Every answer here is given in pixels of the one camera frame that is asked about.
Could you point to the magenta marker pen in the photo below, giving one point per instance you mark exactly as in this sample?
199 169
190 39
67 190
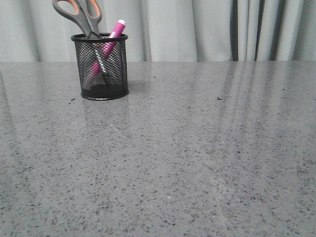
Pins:
102 52

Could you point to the grey orange scissors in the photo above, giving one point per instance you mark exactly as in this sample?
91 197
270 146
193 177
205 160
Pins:
87 15

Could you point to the black mesh pen holder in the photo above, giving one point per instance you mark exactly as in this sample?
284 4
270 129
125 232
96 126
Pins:
116 66

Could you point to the grey curtain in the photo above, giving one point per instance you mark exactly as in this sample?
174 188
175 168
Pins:
168 30

